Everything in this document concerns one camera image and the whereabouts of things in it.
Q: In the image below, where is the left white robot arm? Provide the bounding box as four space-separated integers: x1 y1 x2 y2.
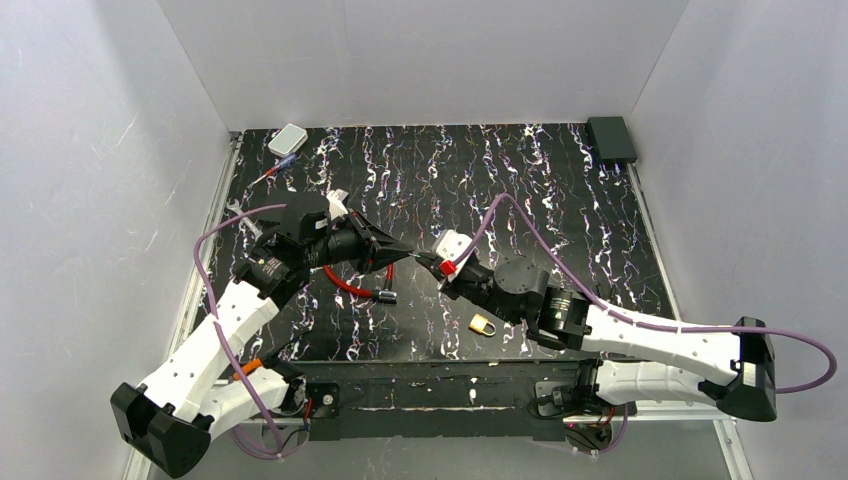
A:
110 190 414 479

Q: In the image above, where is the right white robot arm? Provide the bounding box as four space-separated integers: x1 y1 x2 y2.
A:
416 253 777 422

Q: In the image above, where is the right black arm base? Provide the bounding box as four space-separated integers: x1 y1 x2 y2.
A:
527 381 638 420

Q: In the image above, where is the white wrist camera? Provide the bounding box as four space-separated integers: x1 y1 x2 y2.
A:
326 189 349 221
430 229 472 282

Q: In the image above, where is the red blue screwdriver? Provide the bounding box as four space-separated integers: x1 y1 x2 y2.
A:
248 153 297 188

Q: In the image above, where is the brass padlock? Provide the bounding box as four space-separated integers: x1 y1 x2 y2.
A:
468 314 497 338

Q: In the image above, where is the purple cable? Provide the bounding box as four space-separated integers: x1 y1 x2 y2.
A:
193 203 307 462
457 193 839 396

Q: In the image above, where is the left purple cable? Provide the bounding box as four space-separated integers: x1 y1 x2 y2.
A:
193 203 307 462

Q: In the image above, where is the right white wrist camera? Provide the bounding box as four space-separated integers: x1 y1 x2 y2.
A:
430 229 472 282

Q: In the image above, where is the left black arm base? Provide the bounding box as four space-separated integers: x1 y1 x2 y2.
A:
306 382 341 419

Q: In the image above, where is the black corner box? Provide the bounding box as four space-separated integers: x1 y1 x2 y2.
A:
586 116 638 165

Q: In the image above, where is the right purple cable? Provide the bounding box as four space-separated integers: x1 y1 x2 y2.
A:
457 193 839 396

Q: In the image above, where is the white rectangular box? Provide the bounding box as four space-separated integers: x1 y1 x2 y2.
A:
267 123 308 157

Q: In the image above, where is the red cable lock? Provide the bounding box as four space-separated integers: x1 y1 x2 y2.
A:
321 262 399 306

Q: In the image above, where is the orange cable connector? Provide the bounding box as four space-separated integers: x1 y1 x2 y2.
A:
232 358 263 381

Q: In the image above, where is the silver wrench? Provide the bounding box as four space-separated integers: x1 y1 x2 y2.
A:
225 199 263 239

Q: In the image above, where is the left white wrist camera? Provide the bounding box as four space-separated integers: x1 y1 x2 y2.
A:
326 189 349 221

